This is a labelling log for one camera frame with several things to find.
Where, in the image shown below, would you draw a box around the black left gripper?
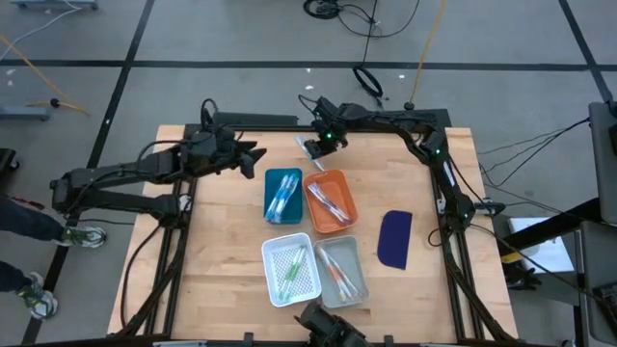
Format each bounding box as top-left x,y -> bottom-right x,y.
180,125 -> 268,180

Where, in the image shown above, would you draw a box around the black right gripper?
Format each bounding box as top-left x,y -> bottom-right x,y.
303,95 -> 351,160

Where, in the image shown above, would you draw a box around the blue toothbrush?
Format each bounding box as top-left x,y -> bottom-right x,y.
272,173 -> 296,223
294,136 -> 325,173
265,173 -> 289,224
268,173 -> 293,225
279,173 -> 301,221
275,173 -> 299,222

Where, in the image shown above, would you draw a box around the grey plastic basket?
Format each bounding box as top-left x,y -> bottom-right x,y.
313,234 -> 370,309

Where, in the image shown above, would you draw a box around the dark blue mat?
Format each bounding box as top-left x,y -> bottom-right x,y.
376,209 -> 414,271

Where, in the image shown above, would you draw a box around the white perforated plastic basket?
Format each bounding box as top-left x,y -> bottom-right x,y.
260,232 -> 323,308

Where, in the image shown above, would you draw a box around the teal plastic basket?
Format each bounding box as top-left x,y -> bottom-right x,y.
263,167 -> 304,226

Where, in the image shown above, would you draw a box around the black flat panel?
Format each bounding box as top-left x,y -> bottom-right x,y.
211,112 -> 299,127

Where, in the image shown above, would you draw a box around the orange plastic basket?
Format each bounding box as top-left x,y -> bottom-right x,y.
303,169 -> 360,234

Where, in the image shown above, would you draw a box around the black vented panel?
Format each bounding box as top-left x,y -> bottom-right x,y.
365,108 -> 452,130

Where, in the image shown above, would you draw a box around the person's shoe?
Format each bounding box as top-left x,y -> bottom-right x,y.
52,225 -> 108,250
17,272 -> 59,321

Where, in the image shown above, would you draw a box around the grey cart base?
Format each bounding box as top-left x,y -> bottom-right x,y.
0,105 -> 52,122
9,0 -> 100,12

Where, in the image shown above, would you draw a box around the person's leg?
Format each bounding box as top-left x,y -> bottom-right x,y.
0,259 -> 33,293
0,195 -> 67,242

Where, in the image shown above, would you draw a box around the black object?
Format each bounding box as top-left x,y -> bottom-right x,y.
504,262 -> 545,291
0,147 -> 20,174

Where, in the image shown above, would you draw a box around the white board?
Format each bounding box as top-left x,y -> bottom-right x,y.
506,215 -> 576,275

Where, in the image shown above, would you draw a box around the grey cabinet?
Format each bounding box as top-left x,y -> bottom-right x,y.
573,219 -> 617,346
586,99 -> 617,224

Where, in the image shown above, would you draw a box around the black aluminium table frame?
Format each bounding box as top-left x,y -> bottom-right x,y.
114,108 -> 521,347

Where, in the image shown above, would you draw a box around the black cable coil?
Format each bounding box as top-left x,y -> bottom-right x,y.
351,64 -> 386,111

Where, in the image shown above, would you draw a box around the yellow cable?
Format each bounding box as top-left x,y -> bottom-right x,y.
407,0 -> 448,105
0,35 -> 92,118

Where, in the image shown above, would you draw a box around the black tangled cables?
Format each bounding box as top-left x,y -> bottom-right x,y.
302,0 -> 421,40

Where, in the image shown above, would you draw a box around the black camera device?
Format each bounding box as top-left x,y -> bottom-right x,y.
293,301 -> 372,347

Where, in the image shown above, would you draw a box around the white cable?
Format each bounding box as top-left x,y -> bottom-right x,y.
0,0 -> 83,63

